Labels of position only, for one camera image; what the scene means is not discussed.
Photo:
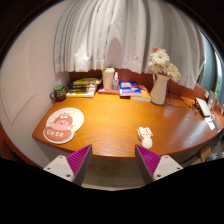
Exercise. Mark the orange book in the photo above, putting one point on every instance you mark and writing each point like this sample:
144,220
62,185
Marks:
144,96

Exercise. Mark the blue book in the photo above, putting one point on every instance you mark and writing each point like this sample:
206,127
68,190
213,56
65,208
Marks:
130,88

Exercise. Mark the pink cartoon mouse pad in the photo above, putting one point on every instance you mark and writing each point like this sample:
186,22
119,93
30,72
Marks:
61,126

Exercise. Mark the white ceramic vase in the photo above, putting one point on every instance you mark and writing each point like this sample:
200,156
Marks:
159,90

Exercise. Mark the yellow and white book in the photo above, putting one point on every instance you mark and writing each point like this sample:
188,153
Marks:
80,94

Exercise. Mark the dark mug green inside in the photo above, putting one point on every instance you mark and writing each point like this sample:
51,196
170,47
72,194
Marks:
59,93

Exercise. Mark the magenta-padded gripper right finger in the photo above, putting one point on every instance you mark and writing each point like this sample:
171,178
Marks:
149,160

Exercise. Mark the thin black book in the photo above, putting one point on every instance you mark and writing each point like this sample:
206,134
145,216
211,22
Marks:
81,87
81,90

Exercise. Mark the white tumbler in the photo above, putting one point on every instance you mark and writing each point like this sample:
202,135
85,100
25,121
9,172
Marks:
108,78

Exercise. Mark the white pleated curtain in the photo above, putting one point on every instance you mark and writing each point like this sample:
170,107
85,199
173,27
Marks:
123,36

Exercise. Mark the window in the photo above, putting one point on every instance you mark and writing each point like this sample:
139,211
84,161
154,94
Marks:
210,71

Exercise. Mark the clear spray bottle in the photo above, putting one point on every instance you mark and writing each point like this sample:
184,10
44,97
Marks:
115,83

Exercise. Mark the black and yellow book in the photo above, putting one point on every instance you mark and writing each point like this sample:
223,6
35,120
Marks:
85,81

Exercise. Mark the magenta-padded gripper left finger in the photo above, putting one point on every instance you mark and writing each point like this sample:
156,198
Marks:
77,160

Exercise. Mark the white computer mouse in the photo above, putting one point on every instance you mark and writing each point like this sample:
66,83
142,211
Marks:
146,142

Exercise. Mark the red notebook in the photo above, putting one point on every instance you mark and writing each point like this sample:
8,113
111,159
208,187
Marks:
106,91

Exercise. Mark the white paper card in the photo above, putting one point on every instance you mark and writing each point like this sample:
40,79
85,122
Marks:
209,123

